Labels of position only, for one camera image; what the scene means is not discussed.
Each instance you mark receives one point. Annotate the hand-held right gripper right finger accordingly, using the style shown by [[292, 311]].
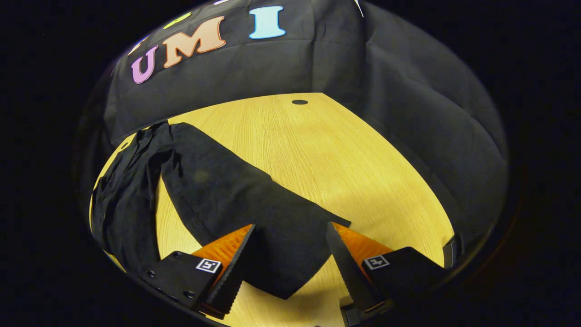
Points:
[[349, 272]]

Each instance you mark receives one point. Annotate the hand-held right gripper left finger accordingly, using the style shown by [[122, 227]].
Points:
[[231, 277]]

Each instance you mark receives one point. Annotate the black buttoned cardigan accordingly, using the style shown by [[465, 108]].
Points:
[[227, 190]]

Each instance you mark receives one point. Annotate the black backdrop cloth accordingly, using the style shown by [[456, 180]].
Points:
[[386, 91]]

